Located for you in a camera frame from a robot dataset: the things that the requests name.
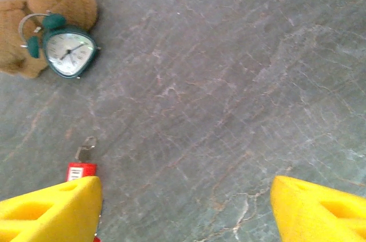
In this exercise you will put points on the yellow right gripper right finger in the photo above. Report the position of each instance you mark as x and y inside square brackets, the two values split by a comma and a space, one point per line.
[314, 213]

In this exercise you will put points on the dark green alarm clock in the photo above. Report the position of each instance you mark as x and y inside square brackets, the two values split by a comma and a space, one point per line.
[68, 51]

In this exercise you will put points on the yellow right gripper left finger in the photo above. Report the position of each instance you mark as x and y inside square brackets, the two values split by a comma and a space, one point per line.
[57, 213]

